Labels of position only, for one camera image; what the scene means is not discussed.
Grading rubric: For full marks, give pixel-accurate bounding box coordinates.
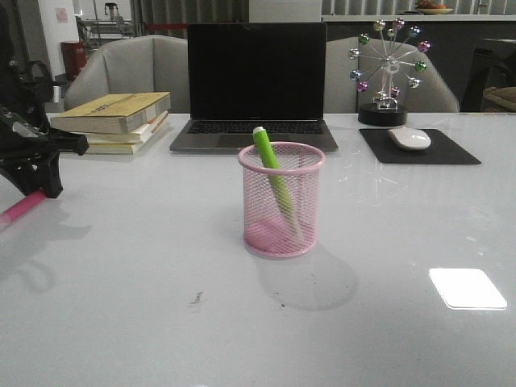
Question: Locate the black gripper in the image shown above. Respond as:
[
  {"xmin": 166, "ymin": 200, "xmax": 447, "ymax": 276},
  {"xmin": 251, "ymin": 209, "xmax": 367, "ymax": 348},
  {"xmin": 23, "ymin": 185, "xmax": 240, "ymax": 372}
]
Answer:
[{"xmin": 1, "ymin": 105, "xmax": 89, "ymax": 198}]

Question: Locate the pink marker pen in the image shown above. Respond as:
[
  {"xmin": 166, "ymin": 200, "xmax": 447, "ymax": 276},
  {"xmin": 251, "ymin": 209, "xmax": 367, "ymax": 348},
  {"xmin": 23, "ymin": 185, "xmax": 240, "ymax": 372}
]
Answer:
[{"xmin": 1, "ymin": 190, "xmax": 47, "ymax": 231}]

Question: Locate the green marker pen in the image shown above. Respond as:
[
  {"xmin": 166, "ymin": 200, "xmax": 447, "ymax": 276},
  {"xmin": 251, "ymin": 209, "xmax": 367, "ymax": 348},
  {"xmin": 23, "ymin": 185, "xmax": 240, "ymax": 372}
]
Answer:
[{"xmin": 252, "ymin": 127, "xmax": 302, "ymax": 240}]

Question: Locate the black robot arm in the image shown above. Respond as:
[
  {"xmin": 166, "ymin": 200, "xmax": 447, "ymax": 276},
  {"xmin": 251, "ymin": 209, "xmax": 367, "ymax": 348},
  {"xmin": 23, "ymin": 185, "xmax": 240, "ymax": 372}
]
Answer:
[{"xmin": 1, "ymin": 7, "xmax": 89, "ymax": 198}]

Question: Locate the pink mesh pen holder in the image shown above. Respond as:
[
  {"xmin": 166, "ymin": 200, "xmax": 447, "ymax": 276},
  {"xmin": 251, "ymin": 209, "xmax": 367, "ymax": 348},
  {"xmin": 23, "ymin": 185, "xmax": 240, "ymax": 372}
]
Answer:
[{"xmin": 238, "ymin": 142, "xmax": 325, "ymax": 258}]

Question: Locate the bottom book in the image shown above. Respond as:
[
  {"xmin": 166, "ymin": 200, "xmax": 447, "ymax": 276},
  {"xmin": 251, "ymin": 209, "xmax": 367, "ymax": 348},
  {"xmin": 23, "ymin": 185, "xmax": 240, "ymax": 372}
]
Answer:
[{"xmin": 86, "ymin": 121, "xmax": 173, "ymax": 155}]

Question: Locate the middle book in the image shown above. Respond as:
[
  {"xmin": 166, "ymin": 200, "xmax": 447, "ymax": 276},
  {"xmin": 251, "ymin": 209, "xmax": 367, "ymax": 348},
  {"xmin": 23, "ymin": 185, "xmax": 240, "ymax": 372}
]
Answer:
[{"xmin": 85, "ymin": 112, "xmax": 169, "ymax": 144}]

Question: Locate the top yellow book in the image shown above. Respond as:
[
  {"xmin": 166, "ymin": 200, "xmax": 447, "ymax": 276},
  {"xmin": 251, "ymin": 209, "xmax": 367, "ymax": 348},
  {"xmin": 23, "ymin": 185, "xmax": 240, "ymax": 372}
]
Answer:
[{"xmin": 50, "ymin": 92, "xmax": 171, "ymax": 134}]

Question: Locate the left grey armchair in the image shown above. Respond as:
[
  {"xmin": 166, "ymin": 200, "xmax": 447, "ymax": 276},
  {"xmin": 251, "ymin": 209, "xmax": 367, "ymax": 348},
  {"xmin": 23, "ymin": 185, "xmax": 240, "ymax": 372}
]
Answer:
[{"xmin": 64, "ymin": 35, "xmax": 190, "ymax": 113}]

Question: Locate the grey armchair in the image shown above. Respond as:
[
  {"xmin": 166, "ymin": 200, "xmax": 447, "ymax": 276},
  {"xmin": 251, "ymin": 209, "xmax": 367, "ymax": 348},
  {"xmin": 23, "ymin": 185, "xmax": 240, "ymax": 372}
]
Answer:
[
  {"xmin": 64, "ymin": 35, "xmax": 190, "ymax": 113},
  {"xmin": 323, "ymin": 37, "xmax": 460, "ymax": 113}
]

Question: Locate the grey laptop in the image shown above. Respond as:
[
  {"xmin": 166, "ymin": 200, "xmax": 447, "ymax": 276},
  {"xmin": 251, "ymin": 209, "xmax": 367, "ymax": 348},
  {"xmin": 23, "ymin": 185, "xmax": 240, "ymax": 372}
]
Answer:
[{"xmin": 169, "ymin": 22, "xmax": 338, "ymax": 153}]

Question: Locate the right grey armchair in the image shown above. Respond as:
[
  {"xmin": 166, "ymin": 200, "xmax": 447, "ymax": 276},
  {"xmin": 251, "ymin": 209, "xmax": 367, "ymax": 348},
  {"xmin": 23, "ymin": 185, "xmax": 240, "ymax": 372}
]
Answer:
[{"xmin": 323, "ymin": 37, "xmax": 460, "ymax": 113}]

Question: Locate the black mouse pad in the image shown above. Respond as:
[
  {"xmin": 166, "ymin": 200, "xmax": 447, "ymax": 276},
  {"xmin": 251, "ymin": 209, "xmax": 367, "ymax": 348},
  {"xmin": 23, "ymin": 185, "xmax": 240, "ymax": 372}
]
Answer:
[{"xmin": 360, "ymin": 128, "xmax": 481, "ymax": 165}]

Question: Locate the ferris wheel desk ornament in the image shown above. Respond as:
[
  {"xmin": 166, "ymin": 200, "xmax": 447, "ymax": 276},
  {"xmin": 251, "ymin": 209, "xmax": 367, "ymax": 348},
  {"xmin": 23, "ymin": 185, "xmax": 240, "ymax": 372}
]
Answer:
[{"xmin": 347, "ymin": 17, "xmax": 431, "ymax": 127}]

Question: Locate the white computer mouse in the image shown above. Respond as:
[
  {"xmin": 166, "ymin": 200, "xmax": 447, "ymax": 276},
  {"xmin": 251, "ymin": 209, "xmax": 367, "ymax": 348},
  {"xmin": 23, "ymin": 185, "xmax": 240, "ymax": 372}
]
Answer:
[{"xmin": 387, "ymin": 127, "xmax": 431, "ymax": 151}]

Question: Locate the fruit bowl on counter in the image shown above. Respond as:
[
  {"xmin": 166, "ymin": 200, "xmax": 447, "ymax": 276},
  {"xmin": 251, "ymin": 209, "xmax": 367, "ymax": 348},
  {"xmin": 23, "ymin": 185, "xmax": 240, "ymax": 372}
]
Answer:
[{"xmin": 415, "ymin": 0, "xmax": 453, "ymax": 15}]

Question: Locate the brown cushion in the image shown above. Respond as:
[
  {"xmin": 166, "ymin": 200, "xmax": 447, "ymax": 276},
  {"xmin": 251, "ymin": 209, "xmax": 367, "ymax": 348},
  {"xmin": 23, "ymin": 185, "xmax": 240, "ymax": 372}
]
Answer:
[{"xmin": 483, "ymin": 86, "xmax": 515, "ymax": 112}]

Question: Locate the dark appliance at right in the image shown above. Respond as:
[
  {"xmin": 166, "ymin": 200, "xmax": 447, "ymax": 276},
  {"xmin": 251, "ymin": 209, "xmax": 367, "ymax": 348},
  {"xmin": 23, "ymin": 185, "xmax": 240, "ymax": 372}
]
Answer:
[{"xmin": 460, "ymin": 38, "xmax": 515, "ymax": 112}]

